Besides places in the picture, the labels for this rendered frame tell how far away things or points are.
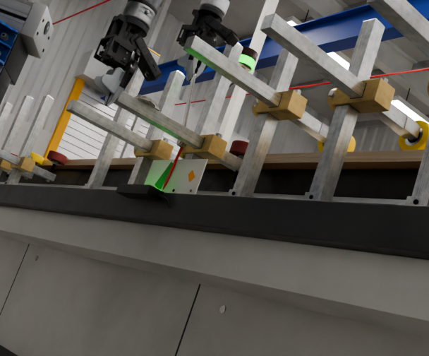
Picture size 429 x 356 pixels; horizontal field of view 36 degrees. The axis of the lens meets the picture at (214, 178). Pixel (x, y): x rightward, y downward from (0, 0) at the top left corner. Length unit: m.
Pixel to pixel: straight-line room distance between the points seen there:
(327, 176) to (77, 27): 8.98
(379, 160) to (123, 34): 0.66
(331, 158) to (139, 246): 0.67
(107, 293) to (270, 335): 0.80
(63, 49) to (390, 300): 9.13
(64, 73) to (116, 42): 8.39
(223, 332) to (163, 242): 0.28
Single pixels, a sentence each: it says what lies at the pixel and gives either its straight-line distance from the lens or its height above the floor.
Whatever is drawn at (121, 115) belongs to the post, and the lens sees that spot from 2.23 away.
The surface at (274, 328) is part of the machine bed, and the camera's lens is 1.63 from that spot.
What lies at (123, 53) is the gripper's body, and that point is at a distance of 1.61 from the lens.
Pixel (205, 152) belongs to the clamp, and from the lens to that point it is 1.71.
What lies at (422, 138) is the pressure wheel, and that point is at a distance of 1.52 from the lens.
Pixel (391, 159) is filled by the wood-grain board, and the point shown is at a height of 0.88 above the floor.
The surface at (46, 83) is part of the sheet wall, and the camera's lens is 9.90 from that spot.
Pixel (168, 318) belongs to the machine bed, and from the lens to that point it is 1.96.
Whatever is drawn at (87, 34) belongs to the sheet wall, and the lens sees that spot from 10.28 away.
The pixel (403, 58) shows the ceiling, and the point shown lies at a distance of 9.92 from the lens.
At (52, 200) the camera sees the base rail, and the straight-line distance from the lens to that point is 2.34.
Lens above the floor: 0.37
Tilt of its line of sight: 13 degrees up
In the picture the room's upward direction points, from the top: 19 degrees clockwise
